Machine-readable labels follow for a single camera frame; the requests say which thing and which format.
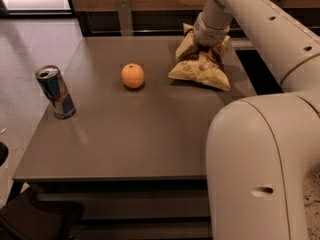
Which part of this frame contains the redbull can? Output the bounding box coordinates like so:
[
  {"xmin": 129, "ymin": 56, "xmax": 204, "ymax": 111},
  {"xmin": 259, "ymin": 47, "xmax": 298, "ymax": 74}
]
[{"xmin": 35, "ymin": 65, "xmax": 76, "ymax": 119}]

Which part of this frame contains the upper grey drawer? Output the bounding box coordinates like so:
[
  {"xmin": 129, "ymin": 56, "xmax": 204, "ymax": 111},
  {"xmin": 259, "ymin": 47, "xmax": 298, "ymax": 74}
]
[{"xmin": 37, "ymin": 191, "xmax": 210, "ymax": 220}]

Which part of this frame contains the brown yellow chip bag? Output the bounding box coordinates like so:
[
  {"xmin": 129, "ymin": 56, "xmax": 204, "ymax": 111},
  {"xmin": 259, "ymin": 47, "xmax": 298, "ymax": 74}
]
[{"xmin": 168, "ymin": 23, "xmax": 231, "ymax": 91}]

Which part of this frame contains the left metal wall bracket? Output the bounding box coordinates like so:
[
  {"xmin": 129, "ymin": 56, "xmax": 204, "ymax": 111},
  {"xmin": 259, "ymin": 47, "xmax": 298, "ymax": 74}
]
[{"xmin": 116, "ymin": 0, "xmax": 134, "ymax": 36}]

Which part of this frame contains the dark chair seat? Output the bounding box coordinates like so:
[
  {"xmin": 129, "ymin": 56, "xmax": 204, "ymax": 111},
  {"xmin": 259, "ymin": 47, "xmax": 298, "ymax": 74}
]
[{"xmin": 0, "ymin": 188, "xmax": 83, "ymax": 240}]

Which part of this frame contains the lower grey drawer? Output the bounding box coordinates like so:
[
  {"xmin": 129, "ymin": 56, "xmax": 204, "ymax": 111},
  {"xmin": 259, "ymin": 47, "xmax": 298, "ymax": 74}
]
[{"xmin": 71, "ymin": 220, "xmax": 212, "ymax": 240}]

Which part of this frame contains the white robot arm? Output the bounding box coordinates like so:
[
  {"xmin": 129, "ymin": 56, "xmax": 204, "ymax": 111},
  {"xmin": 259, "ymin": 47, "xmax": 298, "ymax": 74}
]
[{"xmin": 195, "ymin": 0, "xmax": 320, "ymax": 240}]

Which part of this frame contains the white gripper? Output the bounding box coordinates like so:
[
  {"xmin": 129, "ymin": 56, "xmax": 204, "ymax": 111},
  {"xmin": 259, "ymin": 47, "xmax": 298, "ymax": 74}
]
[{"xmin": 193, "ymin": 12, "xmax": 230, "ymax": 47}]

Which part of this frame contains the grey drawer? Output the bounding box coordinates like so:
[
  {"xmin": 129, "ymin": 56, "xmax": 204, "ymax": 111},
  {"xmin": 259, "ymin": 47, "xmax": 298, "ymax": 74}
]
[
  {"xmin": 37, "ymin": 191, "xmax": 210, "ymax": 220},
  {"xmin": 71, "ymin": 220, "xmax": 212, "ymax": 240}
]

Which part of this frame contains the orange fruit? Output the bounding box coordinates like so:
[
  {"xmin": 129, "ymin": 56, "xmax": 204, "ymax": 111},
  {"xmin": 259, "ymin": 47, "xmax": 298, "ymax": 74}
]
[{"xmin": 121, "ymin": 63, "xmax": 145, "ymax": 89}]

